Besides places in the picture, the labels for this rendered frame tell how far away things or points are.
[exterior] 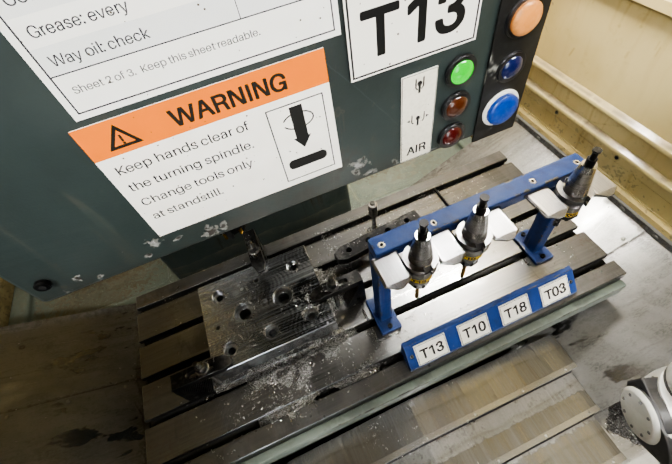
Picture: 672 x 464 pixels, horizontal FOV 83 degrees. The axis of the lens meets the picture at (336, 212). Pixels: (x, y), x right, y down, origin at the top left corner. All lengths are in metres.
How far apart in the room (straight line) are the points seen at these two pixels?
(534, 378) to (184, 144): 1.06
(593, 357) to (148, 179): 1.17
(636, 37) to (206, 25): 1.09
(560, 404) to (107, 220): 1.10
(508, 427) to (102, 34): 1.08
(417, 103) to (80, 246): 0.27
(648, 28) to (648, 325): 0.72
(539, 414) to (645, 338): 0.34
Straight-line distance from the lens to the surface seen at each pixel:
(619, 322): 1.29
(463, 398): 1.09
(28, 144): 0.27
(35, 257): 0.34
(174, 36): 0.23
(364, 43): 0.27
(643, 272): 1.32
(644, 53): 1.21
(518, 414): 1.15
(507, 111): 0.38
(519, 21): 0.33
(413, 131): 0.33
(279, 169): 0.30
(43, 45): 0.24
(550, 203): 0.82
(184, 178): 0.29
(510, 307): 0.99
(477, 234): 0.70
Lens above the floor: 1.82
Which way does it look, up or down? 52 degrees down
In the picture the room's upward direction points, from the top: 12 degrees counter-clockwise
